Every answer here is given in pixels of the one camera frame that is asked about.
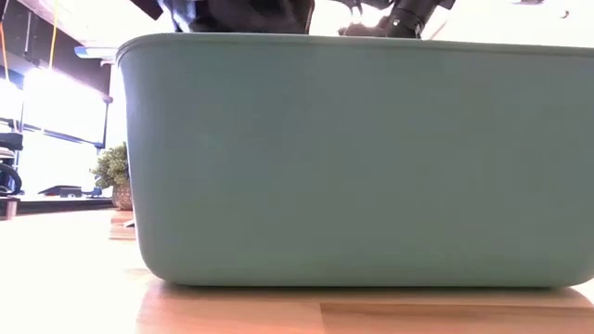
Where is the green plastic bin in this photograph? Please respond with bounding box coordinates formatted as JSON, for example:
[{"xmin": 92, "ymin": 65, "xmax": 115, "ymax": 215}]
[{"xmin": 115, "ymin": 32, "xmax": 594, "ymax": 289}]

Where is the black padded block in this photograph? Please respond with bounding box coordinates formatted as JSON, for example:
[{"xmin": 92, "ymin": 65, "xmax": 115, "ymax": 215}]
[{"xmin": 0, "ymin": 132, "xmax": 24, "ymax": 152}]

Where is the pale blue ceiling light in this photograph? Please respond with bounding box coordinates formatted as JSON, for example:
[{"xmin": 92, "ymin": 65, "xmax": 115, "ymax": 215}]
[{"xmin": 73, "ymin": 45, "xmax": 120, "ymax": 61}]

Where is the thin dark pole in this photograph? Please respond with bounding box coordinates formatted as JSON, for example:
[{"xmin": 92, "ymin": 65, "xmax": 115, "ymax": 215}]
[{"xmin": 101, "ymin": 95, "xmax": 114, "ymax": 149}]

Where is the dark flat background object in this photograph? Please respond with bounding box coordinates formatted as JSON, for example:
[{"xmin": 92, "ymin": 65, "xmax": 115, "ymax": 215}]
[{"xmin": 39, "ymin": 185, "xmax": 104, "ymax": 199}]

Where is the orange hanging cable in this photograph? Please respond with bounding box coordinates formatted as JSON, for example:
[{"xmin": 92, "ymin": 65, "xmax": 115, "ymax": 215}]
[{"xmin": 0, "ymin": 20, "xmax": 10, "ymax": 84}]

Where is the yellow cable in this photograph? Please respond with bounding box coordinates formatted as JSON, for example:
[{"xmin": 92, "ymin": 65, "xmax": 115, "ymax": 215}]
[{"xmin": 47, "ymin": 0, "xmax": 59, "ymax": 71}]

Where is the small green potted plant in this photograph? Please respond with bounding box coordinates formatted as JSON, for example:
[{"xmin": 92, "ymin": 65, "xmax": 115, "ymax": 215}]
[{"xmin": 90, "ymin": 142, "xmax": 135, "ymax": 212}]

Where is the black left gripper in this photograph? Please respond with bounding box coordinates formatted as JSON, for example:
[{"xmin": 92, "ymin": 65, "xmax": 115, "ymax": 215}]
[{"xmin": 160, "ymin": 0, "xmax": 316, "ymax": 35}]

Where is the black aluminium table frame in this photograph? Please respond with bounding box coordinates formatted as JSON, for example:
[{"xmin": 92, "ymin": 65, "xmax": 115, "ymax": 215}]
[{"xmin": 0, "ymin": 197, "xmax": 116, "ymax": 222}]

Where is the black cable loop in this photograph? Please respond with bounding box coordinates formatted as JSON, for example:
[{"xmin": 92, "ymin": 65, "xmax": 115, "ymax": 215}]
[{"xmin": 0, "ymin": 161, "xmax": 23, "ymax": 196}]

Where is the blue metal beam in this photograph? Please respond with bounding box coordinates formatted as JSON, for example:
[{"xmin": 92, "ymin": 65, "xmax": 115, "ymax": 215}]
[{"xmin": 0, "ymin": 118, "xmax": 106, "ymax": 150}]

